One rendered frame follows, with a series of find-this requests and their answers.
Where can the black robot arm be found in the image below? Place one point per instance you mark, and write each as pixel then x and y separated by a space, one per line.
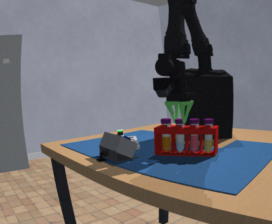
pixel 176 44

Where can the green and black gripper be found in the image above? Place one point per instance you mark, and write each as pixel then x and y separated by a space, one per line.
pixel 180 101

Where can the blue bench mat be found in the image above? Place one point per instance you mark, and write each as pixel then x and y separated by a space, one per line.
pixel 230 171

